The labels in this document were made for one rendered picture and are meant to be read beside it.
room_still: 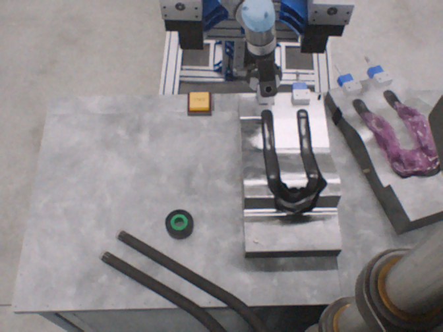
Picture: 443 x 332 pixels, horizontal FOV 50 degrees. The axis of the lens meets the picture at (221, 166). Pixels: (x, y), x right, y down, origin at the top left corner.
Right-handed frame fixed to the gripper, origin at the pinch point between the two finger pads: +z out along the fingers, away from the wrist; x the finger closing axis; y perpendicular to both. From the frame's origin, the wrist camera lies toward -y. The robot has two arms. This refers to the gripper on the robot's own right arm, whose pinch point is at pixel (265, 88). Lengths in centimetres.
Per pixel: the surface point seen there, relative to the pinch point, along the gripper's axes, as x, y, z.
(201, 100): 20.9, 2.6, 8.4
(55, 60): 118, 81, 92
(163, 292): 30, -58, -4
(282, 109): -4.7, -4.4, 5.5
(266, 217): 2.2, -38.6, 2.7
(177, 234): 27, -42, 1
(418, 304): -15, -68, -73
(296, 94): -9.4, -0.7, 4.0
